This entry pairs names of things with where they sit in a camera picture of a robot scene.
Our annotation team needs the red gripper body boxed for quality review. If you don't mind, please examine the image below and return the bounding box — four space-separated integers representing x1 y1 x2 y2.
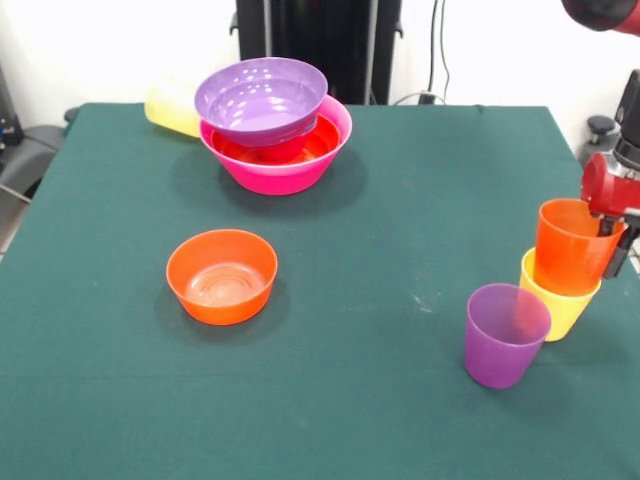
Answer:
580 152 640 218

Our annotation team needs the orange cup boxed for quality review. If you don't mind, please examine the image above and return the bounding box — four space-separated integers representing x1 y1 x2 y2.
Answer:
533 197 629 297

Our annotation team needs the bright yellow cup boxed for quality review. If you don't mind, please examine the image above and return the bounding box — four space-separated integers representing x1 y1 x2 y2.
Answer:
518 247 602 344

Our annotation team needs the purple cup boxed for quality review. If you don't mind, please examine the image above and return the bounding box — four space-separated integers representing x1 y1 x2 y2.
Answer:
463 283 553 390

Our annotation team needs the large orange bowl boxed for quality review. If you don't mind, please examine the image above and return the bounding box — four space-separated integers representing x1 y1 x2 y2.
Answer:
210 113 343 167

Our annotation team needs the large pink bowl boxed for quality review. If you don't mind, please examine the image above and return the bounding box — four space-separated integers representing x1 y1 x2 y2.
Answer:
199 94 354 197

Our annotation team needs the small pink-red bowl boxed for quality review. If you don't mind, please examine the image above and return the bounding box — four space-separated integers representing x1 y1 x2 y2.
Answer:
256 133 308 164

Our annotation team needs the purple bowl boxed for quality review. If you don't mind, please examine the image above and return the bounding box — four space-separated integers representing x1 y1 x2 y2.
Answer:
193 56 330 149

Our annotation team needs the small orange bowl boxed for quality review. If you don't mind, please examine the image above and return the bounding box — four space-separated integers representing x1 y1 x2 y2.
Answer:
165 228 279 327

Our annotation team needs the pale yellow cup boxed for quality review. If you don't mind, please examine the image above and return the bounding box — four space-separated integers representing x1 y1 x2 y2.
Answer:
143 79 203 139

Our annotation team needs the dark green tablecloth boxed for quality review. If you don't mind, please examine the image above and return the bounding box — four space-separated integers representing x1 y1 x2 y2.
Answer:
0 102 640 480

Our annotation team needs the tangle of floor cables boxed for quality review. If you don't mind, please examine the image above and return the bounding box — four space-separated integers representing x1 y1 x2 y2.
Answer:
617 229 640 274

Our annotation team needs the black pedestal foot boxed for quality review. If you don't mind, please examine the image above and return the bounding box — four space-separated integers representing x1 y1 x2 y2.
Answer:
0 124 69 211
579 114 624 174

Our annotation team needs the black hanging cable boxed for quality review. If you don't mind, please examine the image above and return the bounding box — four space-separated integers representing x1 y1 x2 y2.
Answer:
428 0 454 104

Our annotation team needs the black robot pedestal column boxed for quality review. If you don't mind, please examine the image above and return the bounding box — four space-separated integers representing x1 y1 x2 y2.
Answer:
229 0 404 106

